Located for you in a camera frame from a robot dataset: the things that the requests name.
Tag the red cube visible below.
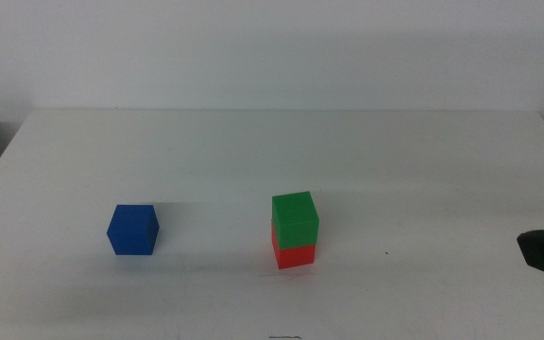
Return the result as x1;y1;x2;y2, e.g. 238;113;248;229
270;221;317;271

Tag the green cube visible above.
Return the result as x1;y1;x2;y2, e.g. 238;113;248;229
271;190;320;250

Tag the blue cube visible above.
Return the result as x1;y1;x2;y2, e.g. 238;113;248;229
106;203;161;257

